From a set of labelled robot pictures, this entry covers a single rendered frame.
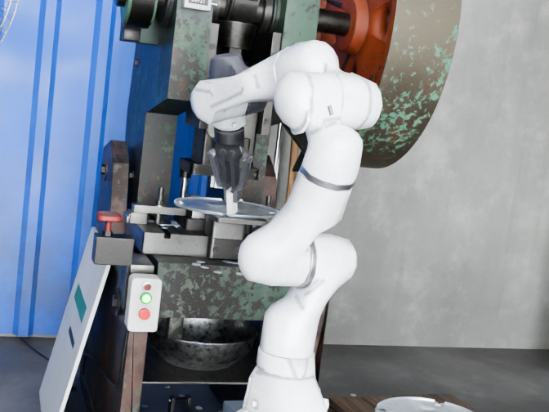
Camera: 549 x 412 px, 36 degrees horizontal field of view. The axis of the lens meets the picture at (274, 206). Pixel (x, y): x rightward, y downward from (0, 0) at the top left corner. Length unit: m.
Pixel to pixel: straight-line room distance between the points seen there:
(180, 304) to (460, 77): 2.19
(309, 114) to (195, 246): 0.83
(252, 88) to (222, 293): 0.68
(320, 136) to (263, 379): 0.51
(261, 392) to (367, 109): 0.60
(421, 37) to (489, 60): 1.94
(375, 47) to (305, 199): 0.89
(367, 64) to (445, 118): 1.61
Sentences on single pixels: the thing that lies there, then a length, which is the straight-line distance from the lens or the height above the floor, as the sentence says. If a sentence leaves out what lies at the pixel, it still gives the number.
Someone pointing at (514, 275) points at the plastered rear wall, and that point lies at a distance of 4.37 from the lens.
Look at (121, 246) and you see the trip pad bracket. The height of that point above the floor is 0.68.
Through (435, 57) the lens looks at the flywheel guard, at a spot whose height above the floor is 1.25.
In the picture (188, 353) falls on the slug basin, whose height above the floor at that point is 0.37.
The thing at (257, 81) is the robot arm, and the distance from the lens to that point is 1.80.
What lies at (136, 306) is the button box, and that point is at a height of 0.56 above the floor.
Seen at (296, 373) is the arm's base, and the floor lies 0.57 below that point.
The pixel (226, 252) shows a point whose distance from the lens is 2.32.
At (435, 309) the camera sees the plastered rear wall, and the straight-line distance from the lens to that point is 4.19.
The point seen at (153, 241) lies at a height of 0.68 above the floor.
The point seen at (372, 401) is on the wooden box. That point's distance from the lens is 2.30.
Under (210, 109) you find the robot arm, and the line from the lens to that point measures 1.93.
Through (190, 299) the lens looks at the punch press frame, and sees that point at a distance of 2.26.
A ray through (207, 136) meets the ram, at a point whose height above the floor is 0.97.
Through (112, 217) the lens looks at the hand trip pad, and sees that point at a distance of 2.15.
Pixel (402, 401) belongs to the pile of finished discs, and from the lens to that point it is 2.30.
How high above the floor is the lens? 1.11
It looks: 8 degrees down
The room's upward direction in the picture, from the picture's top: 7 degrees clockwise
